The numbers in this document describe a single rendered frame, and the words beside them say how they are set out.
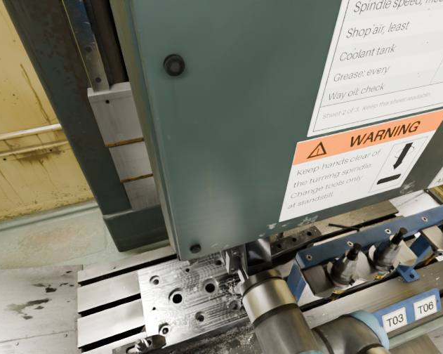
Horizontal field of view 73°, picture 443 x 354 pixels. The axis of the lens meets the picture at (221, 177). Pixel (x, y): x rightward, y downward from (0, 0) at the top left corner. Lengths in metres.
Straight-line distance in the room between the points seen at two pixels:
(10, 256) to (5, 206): 0.24
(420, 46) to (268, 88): 0.11
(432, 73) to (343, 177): 0.11
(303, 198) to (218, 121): 0.14
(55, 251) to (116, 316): 0.70
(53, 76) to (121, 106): 0.18
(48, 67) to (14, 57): 0.40
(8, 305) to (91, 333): 0.46
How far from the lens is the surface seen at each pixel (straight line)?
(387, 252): 0.74
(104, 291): 1.08
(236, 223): 0.29
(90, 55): 0.86
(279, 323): 0.46
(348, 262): 0.67
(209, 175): 0.23
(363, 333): 0.59
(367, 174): 0.34
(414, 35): 0.25
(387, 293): 1.14
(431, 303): 1.14
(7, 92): 1.38
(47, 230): 1.74
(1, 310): 1.40
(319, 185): 0.30
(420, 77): 0.28
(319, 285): 0.70
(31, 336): 1.35
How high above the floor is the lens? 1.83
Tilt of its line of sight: 46 degrees down
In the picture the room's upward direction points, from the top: straight up
